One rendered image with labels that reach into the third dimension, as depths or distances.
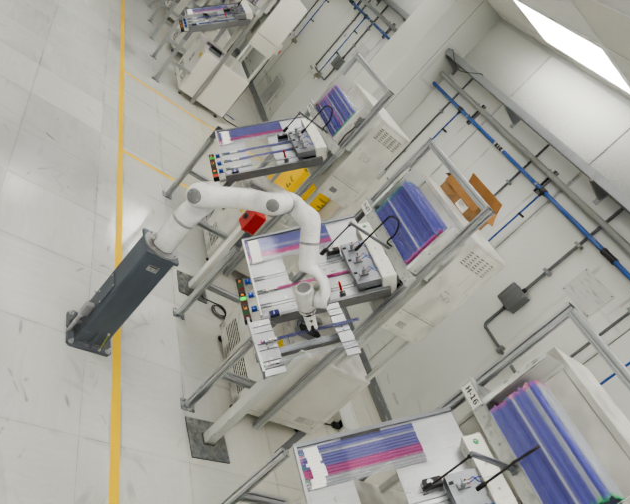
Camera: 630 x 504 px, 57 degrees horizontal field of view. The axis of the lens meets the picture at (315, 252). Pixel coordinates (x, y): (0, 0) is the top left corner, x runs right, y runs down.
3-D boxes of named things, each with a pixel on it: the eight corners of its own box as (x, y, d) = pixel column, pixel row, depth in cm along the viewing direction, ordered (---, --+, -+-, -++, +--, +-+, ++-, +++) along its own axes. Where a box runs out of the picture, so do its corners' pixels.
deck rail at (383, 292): (263, 327, 304) (261, 319, 300) (262, 324, 306) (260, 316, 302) (391, 295, 314) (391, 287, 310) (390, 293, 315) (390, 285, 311)
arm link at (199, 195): (198, 204, 283) (180, 207, 268) (199, 180, 281) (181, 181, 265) (294, 216, 269) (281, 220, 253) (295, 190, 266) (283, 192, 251)
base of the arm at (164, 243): (146, 251, 275) (168, 224, 269) (143, 227, 289) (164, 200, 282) (179, 265, 287) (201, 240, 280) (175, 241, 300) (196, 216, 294)
